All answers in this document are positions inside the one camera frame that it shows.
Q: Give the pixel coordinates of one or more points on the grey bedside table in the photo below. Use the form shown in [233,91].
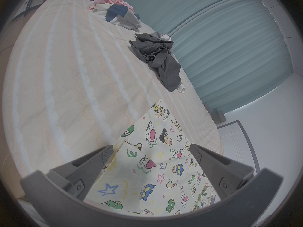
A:
[216,113]

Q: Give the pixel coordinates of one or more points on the black garment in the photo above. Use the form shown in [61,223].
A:
[165,65]

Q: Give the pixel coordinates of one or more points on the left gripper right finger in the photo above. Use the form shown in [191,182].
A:
[222,174]

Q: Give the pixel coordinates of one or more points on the blue-green curtain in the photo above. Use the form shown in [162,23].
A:
[184,8]
[236,60]

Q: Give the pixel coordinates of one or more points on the grey and white garment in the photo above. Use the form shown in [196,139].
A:
[156,35]

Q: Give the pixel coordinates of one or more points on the bed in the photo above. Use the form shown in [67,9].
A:
[59,84]

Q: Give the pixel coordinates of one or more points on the white printed pyjama top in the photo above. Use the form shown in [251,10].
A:
[146,174]

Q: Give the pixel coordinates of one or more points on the white and blue sweater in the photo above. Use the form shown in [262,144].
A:
[118,10]

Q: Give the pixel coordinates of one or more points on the pink garment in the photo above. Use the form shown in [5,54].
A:
[106,0]

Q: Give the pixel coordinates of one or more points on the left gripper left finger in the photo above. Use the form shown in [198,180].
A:
[80,171]

